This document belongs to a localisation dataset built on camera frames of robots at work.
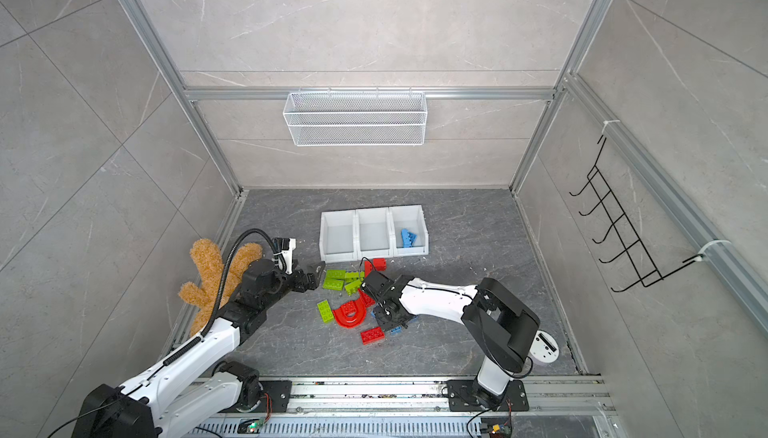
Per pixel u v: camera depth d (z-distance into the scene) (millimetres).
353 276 929
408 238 980
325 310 863
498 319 495
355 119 1003
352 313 874
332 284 930
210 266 857
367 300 891
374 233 1045
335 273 954
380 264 956
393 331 824
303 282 732
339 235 1041
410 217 1074
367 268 980
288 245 730
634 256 634
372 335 830
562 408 731
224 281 580
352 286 903
